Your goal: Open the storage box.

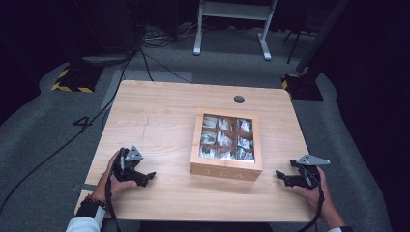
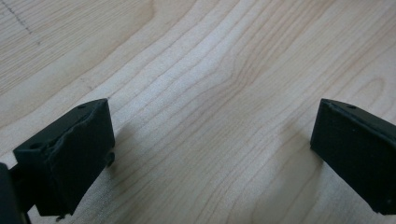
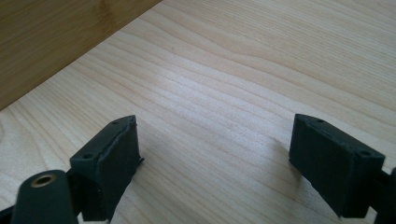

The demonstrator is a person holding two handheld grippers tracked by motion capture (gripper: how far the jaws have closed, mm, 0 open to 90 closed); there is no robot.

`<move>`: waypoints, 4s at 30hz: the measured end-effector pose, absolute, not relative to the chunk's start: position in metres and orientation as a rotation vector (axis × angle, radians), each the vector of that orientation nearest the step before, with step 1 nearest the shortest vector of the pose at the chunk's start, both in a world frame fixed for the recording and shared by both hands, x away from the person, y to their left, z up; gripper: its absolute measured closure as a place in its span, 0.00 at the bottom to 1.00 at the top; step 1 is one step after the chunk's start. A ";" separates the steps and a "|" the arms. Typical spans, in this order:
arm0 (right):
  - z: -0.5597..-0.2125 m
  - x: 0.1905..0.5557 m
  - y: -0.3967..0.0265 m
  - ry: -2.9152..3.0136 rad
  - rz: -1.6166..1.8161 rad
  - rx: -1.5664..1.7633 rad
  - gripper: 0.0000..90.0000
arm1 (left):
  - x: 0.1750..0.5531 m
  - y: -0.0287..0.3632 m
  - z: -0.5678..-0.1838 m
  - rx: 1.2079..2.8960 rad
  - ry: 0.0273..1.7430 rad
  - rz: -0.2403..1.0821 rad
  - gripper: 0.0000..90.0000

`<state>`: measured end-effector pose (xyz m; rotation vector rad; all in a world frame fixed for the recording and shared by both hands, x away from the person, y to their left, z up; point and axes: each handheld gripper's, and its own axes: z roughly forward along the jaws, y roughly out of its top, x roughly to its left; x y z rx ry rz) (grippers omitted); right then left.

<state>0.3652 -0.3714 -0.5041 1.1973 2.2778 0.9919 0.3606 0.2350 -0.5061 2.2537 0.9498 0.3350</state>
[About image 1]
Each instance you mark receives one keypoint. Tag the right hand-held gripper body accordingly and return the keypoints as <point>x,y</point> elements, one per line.
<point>309,175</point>

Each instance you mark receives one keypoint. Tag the grey tape strip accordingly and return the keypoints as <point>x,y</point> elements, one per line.
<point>85,187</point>

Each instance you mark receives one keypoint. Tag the assortment of tea bags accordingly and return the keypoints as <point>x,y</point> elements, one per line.
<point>224,139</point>

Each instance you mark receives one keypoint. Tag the person's dark lap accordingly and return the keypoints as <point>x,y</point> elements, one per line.
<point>206,227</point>

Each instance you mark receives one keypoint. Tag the black tripod legs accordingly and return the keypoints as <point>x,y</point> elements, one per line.
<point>295,45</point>

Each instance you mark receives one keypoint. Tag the person's right hand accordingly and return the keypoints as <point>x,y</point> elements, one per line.
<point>322,199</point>

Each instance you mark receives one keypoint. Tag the white metal stand frame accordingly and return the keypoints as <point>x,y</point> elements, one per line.
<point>235,10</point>

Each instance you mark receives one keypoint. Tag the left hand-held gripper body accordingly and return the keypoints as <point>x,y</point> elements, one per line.
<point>124,170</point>

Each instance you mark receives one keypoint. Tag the black yellow striped stand base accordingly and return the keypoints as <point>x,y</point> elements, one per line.
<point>75,80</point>
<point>303,87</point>

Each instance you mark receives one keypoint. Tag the round table grommet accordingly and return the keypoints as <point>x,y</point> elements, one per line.
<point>239,99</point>

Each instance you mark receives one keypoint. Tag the grey flat stand base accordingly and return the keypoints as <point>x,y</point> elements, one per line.
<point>104,59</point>

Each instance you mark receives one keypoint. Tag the person's left hand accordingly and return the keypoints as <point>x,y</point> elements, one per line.
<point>109,188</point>

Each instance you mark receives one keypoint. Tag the dark slanted stand pole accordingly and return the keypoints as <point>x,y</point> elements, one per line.
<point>322,32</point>

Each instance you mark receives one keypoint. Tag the wooden tea box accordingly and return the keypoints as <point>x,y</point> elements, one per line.
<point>225,169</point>

